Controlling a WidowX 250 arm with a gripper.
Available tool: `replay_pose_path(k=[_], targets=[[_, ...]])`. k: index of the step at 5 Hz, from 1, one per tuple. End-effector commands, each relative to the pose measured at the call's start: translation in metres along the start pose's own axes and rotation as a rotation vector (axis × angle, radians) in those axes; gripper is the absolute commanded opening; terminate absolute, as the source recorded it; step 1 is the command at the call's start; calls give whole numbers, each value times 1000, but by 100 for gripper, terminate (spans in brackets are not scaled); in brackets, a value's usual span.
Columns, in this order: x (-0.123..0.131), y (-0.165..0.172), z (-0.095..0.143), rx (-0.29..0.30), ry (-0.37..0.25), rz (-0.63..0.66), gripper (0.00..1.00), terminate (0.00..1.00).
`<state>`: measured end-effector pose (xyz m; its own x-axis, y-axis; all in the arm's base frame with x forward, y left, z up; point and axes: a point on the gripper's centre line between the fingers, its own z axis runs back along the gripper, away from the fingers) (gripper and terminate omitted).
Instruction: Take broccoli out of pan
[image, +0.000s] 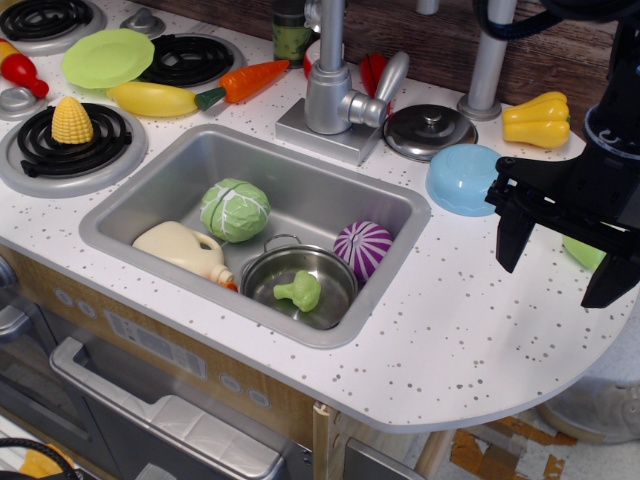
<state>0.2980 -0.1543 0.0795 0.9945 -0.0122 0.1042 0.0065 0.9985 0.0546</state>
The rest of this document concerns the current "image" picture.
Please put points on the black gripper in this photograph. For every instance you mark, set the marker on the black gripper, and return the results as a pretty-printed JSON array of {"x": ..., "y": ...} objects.
[{"x": 593, "y": 199}]

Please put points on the green toy broccoli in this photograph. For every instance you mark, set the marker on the green toy broccoli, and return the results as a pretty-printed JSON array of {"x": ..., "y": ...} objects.
[{"x": 304, "y": 291}]

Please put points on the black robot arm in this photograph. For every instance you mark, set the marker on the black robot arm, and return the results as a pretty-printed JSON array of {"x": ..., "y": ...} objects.
[{"x": 611, "y": 126}]

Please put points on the small steel pan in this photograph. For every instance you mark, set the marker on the small steel pan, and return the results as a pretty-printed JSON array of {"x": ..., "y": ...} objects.
[{"x": 283, "y": 256}]

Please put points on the light green toy pear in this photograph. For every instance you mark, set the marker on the light green toy pear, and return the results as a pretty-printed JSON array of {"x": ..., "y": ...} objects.
[{"x": 587, "y": 255}]

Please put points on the light blue plastic bowl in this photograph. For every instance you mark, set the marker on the light blue plastic bowl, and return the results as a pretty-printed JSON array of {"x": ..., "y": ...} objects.
[{"x": 459, "y": 177}]

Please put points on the yellow toy bell pepper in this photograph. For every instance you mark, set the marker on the yellow toy bell pepper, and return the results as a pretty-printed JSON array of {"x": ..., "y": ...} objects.
[{"x": 543, "y": 121}]

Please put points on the steel pot lid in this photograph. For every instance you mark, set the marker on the steel pot lid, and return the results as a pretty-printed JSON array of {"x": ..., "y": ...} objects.
[{"x": 419, "y": 132}]

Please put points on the purple toy onion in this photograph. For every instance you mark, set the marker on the purple toy onion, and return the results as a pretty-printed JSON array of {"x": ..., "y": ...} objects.
[{"x": 363, "y": 245}]

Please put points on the silver toy faucet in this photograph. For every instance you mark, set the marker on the silver toy faucet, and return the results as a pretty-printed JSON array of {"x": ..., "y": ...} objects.
[{"x": 333, "y": 119}]

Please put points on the red toy tomato slice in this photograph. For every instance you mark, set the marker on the red toy tomato slice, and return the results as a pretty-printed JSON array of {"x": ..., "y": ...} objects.
[{"x": 371, "y": 68}]

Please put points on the green toy cabbage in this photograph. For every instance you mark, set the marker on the green toy cabbage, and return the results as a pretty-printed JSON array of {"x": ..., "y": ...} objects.
[{"x": 234, "y": 210}]

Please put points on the green toy can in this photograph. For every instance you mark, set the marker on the green toy can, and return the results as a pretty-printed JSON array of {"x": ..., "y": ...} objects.
[{"x": 290, "y": 36}]

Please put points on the orange toy carrot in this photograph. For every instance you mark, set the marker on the orange toy carrot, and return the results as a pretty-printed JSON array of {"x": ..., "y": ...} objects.
[{"x": 239, "y": 84}]

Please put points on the cream toy jug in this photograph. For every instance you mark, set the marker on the cream toy jug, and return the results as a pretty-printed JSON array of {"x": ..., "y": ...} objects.
[{"x": 188, "y": 249}]

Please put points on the back right stove burner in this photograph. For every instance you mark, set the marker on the back right stove burner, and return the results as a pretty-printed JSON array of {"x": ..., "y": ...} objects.
[{"x": 191, "y": 60}]

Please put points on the stove burner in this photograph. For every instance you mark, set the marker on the stove burner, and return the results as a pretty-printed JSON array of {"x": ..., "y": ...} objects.
[
  {"x": 34, "y": 164},
  {"x": 43, "y": 28},
  {"x": 191, "y": 60}
]

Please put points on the silver toy sink basin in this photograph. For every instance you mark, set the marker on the silver toy sink basin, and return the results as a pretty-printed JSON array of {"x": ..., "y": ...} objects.
[{"x": 309, "y": 198}]

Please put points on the yellow toy banana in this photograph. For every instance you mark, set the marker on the yellow toy banana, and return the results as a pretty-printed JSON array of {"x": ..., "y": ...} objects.
[{"x": 153, "y": 100}]

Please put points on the silver toy oven door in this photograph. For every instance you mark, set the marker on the silver toy oven door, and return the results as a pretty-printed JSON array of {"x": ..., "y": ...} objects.
[{"x": 177, "y": 437}]

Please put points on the grey stove knob back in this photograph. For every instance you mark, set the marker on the grey stove knob back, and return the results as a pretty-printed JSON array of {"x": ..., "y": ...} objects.
[{"x": 145, "y": 22}]

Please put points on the grey stove knob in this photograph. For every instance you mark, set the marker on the grey stove knob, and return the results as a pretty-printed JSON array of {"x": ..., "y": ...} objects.
[
  {"x": 19, "y": 103},
  {"x": 145, "y": 22}
]

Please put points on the light green plastic plate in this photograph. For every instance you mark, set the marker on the light green plastic plate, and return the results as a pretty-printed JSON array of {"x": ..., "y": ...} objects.
[{"x": 108, "y": 58}]

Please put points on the yellow toy corn cob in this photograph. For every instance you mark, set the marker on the yellow toy corn cob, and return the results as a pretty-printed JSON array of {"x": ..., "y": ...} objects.
[{"x": 71, "y": 124}]

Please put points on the front left stove burner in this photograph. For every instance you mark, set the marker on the front left stove burner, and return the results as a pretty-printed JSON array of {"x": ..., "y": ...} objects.
[{"x": 34, "y": 164}]

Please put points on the grey stove knob left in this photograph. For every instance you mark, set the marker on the grey stove knob left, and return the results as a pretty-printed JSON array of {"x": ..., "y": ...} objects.
[{"x": 19, "y": 103}]

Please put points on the back left stove burner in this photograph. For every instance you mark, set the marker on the back left stove burner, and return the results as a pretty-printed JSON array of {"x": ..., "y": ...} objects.
[{"x": 43, "y": 28}]

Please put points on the red toy ketchup bottle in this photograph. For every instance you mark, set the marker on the red toy ketchup bottle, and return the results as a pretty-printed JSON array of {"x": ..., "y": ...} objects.
[{"x": 20, "y": 70}]

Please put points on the silver metal post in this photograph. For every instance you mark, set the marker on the silver metal post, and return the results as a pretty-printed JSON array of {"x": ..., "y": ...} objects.
[{"x": 481, "y": 102}]

